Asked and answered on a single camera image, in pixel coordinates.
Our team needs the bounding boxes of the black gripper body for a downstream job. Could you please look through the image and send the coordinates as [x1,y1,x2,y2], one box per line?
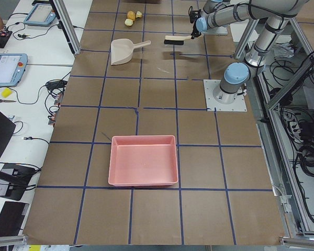
[188,6,201,24]

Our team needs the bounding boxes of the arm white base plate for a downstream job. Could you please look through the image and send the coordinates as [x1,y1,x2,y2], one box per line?
[203,79,247,112]

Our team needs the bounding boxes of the pink plastic bin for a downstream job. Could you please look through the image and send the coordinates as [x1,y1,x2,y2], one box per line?
[108,135,178,187]

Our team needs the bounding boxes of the cut potato piece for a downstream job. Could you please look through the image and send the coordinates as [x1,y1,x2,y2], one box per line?
[125,18,134,27]
[136,11,143,18]

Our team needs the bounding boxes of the aluminium frame post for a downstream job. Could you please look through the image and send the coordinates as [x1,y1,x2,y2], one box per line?
[49,0,81,55]

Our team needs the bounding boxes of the blue teach pendant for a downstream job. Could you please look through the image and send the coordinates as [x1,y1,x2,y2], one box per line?
[0,53,28,87]
[23,3,56,27]

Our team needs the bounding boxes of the far blue teach pendant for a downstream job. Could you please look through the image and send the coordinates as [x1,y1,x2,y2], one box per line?
[23,3,56,27]

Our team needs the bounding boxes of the yellow sponge block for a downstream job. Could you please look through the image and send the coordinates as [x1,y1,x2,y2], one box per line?
[1,88,13,98]

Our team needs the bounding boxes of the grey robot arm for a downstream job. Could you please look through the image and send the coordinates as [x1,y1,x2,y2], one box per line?
[188,0,306,104]

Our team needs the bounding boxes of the cream hand brush black bristles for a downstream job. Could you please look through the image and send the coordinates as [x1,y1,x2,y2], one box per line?
[164,35,192,45]

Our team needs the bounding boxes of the near blue teach pendant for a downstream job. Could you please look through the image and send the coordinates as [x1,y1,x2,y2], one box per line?
[0,53,28,87]

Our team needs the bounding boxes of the whole yellow potato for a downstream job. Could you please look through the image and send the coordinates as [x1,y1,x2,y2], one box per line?
[127,10,136,21]

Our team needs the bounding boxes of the beige plastic dustpan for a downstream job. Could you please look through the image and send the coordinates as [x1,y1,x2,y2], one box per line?
[111,39,151,65]

